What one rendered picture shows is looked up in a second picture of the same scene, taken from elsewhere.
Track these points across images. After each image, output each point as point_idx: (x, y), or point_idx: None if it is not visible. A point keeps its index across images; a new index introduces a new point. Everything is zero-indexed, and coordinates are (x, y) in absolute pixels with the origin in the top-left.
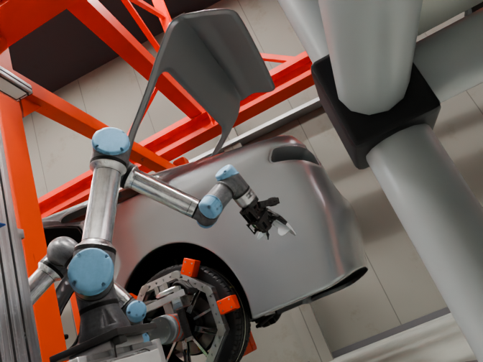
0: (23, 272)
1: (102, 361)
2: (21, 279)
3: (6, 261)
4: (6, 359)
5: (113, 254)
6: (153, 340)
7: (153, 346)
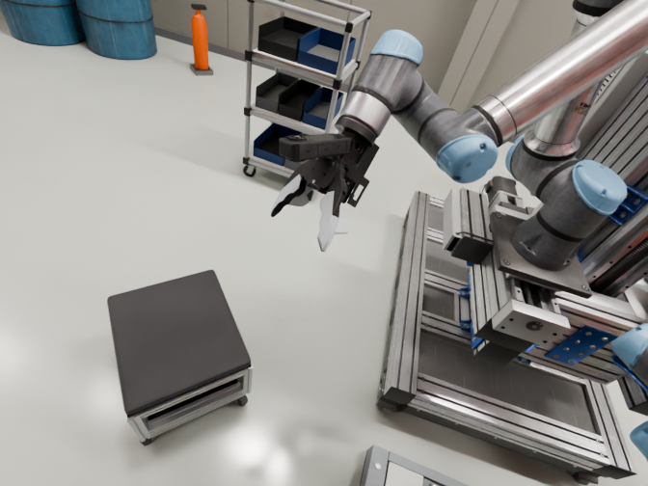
0: (646, 154)
1: (462, 197)
2: (636, 160)
3: (647, 132)
4: None
5: (521, 148)
6: (515, 300)
7: (504, 294)
